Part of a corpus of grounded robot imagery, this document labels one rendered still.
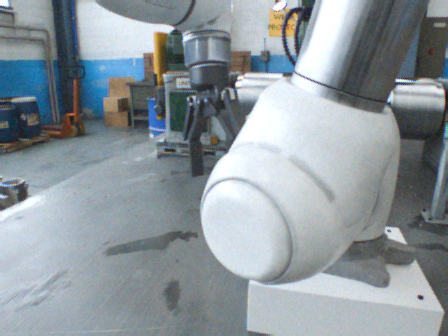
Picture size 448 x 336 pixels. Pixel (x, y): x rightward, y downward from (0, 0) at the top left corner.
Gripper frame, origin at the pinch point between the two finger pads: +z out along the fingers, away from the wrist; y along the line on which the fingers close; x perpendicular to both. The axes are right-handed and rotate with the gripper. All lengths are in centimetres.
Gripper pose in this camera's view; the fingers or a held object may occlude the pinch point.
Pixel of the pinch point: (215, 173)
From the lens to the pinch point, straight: 65.6
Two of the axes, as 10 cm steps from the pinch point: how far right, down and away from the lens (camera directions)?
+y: -5.9, -0.6, 8.1
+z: 0.6, 9.9, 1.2
